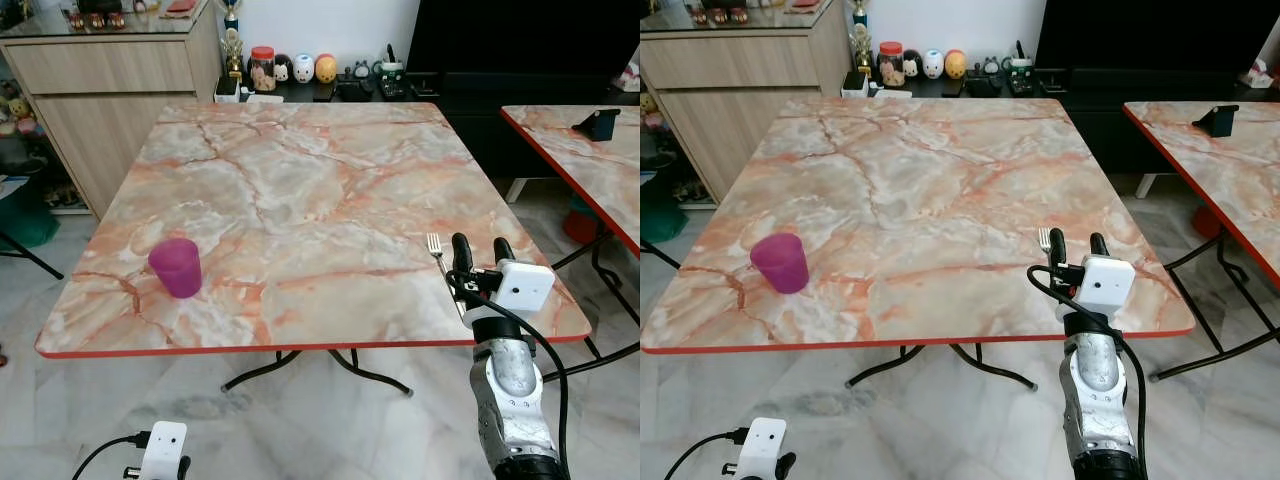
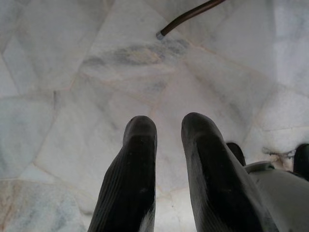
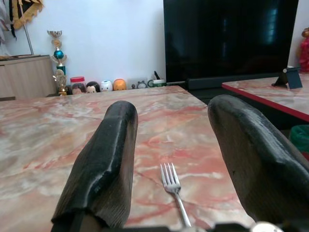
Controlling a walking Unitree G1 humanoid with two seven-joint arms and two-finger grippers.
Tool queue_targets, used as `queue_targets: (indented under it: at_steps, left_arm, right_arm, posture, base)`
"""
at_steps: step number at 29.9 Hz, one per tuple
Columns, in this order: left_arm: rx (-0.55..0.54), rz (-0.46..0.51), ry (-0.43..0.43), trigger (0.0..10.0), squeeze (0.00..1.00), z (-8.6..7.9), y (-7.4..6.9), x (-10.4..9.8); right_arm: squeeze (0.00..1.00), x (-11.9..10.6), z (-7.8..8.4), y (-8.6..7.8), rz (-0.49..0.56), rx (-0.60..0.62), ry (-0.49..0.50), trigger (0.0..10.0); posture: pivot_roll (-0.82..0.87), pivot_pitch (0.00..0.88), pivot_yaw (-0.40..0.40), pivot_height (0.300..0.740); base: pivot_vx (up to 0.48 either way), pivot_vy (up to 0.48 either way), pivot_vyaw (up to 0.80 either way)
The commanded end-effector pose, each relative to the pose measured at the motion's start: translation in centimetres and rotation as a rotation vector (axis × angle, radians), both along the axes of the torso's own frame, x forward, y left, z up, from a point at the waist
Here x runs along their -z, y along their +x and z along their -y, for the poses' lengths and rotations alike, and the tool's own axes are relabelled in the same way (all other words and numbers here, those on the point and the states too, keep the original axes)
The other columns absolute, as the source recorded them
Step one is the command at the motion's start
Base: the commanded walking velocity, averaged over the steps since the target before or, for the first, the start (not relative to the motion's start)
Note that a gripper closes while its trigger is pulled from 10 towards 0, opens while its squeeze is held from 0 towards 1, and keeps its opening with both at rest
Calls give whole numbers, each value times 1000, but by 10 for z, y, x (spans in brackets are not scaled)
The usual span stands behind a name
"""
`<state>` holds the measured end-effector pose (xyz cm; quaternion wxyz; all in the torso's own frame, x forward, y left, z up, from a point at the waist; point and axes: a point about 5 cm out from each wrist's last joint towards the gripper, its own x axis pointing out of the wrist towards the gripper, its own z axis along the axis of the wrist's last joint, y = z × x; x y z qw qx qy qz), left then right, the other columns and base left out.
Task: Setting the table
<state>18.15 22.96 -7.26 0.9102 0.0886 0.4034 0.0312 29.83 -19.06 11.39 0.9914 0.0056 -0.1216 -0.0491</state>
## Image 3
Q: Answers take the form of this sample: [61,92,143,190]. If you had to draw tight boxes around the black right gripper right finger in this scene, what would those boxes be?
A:
[207,94,309,224]

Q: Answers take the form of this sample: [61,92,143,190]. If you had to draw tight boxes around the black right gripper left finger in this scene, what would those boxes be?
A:
[51,101,139,232]

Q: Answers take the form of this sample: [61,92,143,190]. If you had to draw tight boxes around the green bin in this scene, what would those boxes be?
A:
[289,125,309,160]

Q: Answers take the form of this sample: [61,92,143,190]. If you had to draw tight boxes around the marble table with red edge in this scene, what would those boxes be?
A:
[221,72,309,117]

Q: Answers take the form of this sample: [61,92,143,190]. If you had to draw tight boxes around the black mouse toy head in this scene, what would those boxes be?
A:
[86,81,101,94]

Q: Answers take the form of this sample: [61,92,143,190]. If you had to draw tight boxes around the white duck toy head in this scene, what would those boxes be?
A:
[100,80,113,93]

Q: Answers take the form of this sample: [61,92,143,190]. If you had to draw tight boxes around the brown-haired toy head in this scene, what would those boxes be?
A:
[71,83,87,95]

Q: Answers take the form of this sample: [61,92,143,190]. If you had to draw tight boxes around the silver metal fork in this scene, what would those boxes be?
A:
[160,162,193,228]

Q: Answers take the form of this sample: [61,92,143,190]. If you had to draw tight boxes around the orange toy head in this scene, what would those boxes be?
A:
[113,78,126,91]

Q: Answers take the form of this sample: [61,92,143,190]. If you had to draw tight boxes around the black phone stand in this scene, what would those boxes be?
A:
[271,68,290,87]

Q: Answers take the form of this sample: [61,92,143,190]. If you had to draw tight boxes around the clear jar with red lid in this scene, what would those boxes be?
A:
[70,76,87,95]

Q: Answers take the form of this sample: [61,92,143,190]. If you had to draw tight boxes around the black soundbar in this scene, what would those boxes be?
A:
[186,76,242,92]

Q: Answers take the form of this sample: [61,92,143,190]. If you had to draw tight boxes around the green mug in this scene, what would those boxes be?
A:
[148,79,167,88]

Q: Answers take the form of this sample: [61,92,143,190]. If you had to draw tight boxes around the light wooden cabinet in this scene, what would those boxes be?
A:
[0,55,57,101]

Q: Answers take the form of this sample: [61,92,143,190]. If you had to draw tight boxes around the gold trophy with teal ball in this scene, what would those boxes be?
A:
[47,30,69,96]

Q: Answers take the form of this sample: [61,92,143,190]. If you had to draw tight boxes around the red dressed doll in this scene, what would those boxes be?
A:
[299,28,309,73]

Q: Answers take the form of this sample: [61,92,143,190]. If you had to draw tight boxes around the large black television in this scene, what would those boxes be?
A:
[163,0,299,84]

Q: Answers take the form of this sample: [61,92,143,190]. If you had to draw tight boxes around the silver flag pole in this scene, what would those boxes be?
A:
[23,24,35,56]

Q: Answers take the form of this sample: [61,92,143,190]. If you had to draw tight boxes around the yellow fringed flag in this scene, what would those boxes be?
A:
[11,0,45,30]

